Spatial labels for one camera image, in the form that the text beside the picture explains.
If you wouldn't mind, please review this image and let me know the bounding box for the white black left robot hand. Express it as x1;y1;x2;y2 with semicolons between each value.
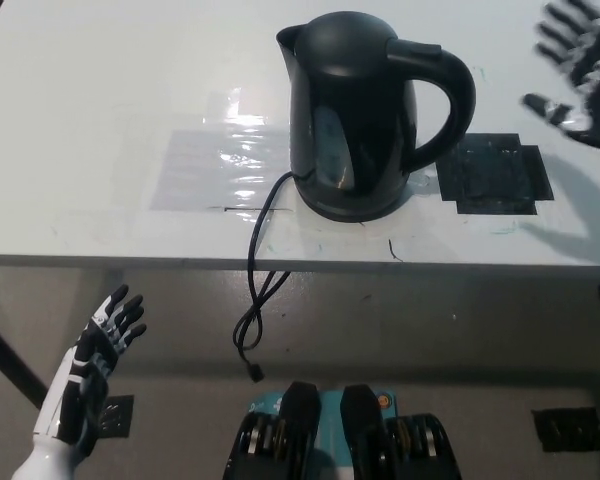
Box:
32;284;148;447

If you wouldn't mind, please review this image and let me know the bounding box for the black electric kettle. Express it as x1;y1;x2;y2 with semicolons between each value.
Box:
275;10;478;214

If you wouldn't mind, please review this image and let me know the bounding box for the round black kettle base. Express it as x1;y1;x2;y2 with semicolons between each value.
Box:
295;187;407;225

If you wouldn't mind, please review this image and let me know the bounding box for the black floor tape square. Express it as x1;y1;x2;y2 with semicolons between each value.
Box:
530;407;600;454
99;394;135;440

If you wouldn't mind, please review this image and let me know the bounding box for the black tape patch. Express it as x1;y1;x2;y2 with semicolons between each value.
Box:
436;132;555;217

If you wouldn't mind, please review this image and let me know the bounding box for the clear laminated paper sheet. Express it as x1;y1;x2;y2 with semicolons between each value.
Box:
149;128;295;212

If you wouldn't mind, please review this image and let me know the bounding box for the black power cord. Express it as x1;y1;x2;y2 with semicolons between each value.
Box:
232;170;299;385

